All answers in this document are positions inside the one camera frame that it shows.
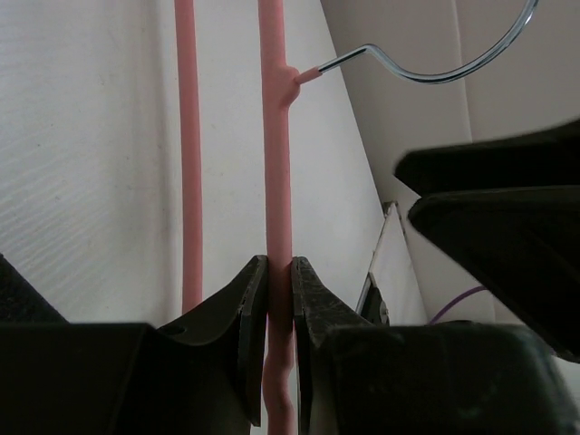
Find pink hanger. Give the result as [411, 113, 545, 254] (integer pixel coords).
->
[174, 1, 537, 434]

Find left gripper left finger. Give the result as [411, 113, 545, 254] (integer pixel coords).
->
[1, 256, 268, 434]

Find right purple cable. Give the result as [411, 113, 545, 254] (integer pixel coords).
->
[428, 285, 490, 325]

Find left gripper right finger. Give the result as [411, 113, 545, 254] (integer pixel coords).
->
[291, 256, 571, 434]

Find black trousers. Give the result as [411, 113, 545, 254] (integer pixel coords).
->
[0, 256, 67, 324]

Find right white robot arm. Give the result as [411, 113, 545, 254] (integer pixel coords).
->
[394, 120, 579, 362]

